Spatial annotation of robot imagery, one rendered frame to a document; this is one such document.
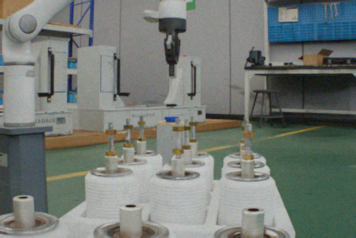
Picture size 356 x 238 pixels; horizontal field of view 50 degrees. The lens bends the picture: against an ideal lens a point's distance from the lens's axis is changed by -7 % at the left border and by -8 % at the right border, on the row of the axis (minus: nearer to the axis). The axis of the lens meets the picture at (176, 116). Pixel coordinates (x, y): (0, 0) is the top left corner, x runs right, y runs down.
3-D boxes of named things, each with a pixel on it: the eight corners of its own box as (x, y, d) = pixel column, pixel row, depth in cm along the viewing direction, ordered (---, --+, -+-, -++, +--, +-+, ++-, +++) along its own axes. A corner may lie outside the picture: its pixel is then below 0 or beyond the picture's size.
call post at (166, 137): (156, 236, 110) (156, 124, 108) (161, 228, 117) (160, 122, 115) (182, 238, 109) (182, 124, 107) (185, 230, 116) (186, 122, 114)
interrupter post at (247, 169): (248, 181, 67) (248, 161, 66) (237, 179, 68) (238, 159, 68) (257, 179, 68) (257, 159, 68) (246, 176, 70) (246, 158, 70)
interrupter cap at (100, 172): (104, 169, 77) (104, 165, 77) (140, 172, 74) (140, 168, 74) (82, 175, 70) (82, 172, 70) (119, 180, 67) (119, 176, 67)
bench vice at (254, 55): (257, 68, 543) (257, 49, 541) (268, 67, 532) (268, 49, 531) (242, 66, 510) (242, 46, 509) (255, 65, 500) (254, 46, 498)
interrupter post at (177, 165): (181, 179, 68) (182, 160, 68) (168, 177, 69) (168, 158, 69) (187, 176, 71) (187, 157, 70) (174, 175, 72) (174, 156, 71)
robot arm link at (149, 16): (149, 23, 115) (149, 2, 114) (188, 22, 113) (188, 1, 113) (141, 18, 106) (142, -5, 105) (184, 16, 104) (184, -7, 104)
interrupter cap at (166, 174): (190, 183, 65) (190, 179, 65) (147, 179, 68) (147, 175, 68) (206, 175, 72) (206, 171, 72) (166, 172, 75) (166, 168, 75)
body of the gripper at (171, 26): (184, 14, 104) (184, 49, 105) (188, 20, 113) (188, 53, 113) (156, 14, 105) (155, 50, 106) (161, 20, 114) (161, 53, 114)
